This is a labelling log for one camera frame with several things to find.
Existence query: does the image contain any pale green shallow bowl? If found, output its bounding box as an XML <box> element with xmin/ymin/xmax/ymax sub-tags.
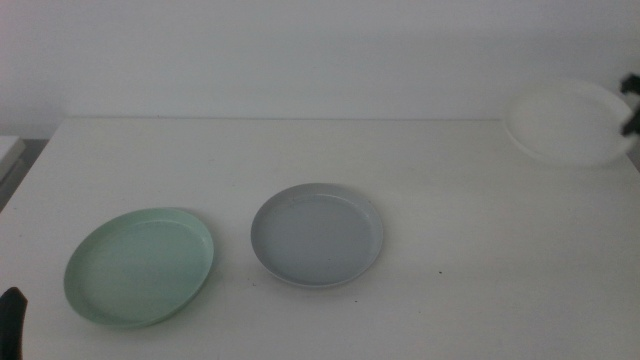
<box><xmin>63</xmin><ymin>207</ymin><xmax>215</xmax><ymax>330</ymax></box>

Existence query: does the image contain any white shallow bowl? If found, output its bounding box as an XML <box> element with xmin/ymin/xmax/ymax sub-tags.
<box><xmin>503</xmin><ymin>78</ymin><xmax>636</xmax><ymax>169</ymax></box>

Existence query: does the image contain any grey shallow bowl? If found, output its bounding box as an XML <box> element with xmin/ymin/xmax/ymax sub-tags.
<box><xmin>250</xmin><ymin>182</ymin><xmax>385</xmax><ymax>289</ymax></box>

